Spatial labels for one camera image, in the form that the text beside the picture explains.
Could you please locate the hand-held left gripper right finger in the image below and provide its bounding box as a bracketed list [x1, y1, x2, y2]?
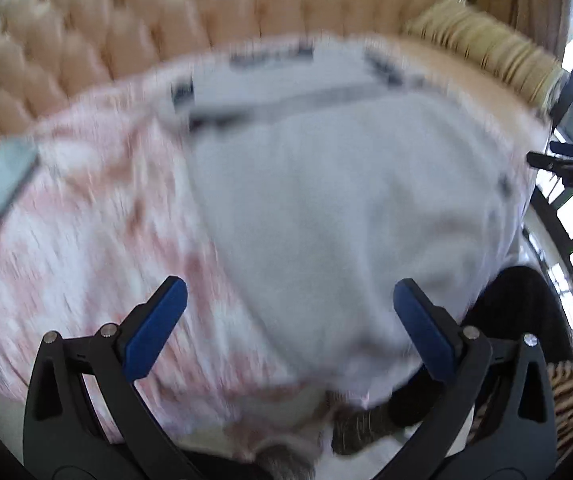
[391, 277, 559, 480]

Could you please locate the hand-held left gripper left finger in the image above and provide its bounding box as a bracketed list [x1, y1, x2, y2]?
[23, 275, 197, 480]

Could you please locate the grey knit sweater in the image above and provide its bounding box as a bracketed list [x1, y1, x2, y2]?
[171, 35, 527, 411]

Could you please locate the person's grey slipper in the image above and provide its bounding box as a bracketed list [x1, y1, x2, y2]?
[254, 440, 317, 480]
[331, 400, 417, 456]

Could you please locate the pink floral blanket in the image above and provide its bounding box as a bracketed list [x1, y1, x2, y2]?
[0, 80, 537, 461]

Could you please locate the striped green beige cushion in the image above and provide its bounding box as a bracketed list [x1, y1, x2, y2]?
[406, 2, 567, 111]

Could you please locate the person's striped brown garment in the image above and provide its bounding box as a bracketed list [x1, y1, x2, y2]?
[466, 360, 573, 466]

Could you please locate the beige tufted leather sofa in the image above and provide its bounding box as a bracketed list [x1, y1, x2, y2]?
[0, 0, 567, 191]

